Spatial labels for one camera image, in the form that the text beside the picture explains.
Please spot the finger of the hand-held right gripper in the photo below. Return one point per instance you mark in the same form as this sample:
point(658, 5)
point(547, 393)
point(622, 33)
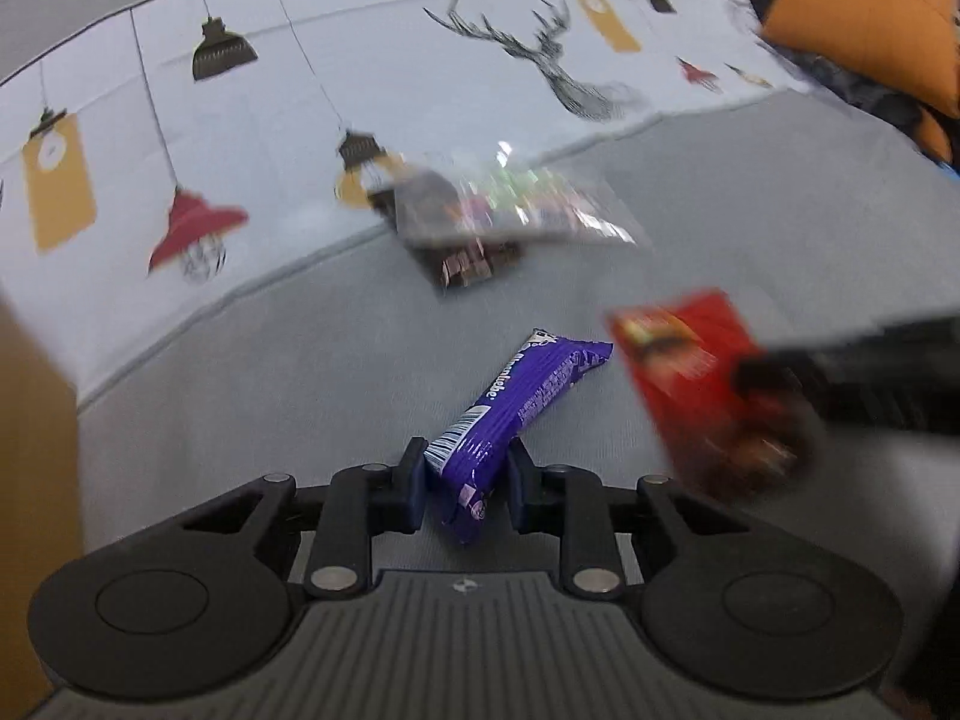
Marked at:
point(780, 375)

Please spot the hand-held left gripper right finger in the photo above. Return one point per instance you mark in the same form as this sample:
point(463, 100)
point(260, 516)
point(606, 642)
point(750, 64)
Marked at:
point(519, 487)

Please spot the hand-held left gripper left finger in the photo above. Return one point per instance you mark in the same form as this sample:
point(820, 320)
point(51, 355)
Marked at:
point(411, 484)

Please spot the purple chocolate bar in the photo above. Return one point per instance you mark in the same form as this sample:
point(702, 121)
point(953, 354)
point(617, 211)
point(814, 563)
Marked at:
point(517, 397)

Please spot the red snack packet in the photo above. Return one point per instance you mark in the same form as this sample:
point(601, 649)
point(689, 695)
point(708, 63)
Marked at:
point(682, 382)

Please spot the brown cardboard box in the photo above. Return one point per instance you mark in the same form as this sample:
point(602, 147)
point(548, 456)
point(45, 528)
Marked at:
point(30, 502)

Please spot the printed grey bed sheet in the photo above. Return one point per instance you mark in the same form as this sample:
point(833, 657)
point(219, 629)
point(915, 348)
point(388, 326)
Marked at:
point(262, 360)

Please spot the dark brown snack packet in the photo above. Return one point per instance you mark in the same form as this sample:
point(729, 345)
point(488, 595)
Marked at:
point(465, 262)

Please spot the clear candy bag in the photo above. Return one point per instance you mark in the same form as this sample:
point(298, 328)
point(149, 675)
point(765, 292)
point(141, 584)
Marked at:
point(540, 202)

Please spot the orange pillow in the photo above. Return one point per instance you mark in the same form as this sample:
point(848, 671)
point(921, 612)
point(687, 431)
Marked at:
point(862, 15)

